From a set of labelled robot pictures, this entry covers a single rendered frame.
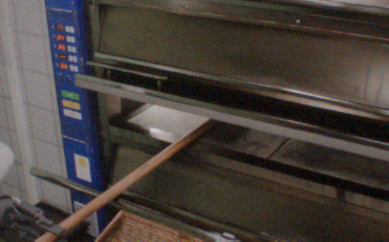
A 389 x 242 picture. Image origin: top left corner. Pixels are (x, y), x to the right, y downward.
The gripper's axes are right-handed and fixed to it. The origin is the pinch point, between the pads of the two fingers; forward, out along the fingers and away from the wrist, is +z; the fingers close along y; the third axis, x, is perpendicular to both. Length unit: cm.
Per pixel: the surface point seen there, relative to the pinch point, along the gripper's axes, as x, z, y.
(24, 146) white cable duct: -58, -81, 22
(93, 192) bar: -22.9, -7.0, 1.9
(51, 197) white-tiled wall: -60, -71, 45
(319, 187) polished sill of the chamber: -60, 49, 3
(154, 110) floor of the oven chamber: -79, -26, 1
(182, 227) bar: -22.6, 25.1, 2.3
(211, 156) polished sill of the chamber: -60, 11, 2
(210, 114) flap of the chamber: -45, 20, -21
